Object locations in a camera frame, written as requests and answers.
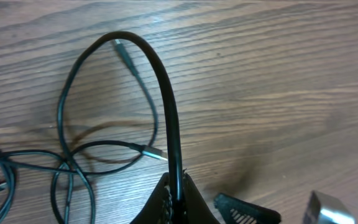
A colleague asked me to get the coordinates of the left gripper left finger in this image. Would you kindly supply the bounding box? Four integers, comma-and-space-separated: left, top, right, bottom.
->
131, 173, 172, 224

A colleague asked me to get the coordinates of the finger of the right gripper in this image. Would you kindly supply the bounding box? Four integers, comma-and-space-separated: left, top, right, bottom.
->
214, 193, 281, 224

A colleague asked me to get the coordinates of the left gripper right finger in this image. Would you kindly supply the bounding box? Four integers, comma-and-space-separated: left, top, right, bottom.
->
183, 173, 219, 224

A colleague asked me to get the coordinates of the black USB-C cable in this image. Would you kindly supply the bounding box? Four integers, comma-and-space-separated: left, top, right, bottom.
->
0, 39, 169, 224

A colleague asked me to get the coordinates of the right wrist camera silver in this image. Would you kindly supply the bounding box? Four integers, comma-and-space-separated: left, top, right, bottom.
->
302, 190, 356, 224

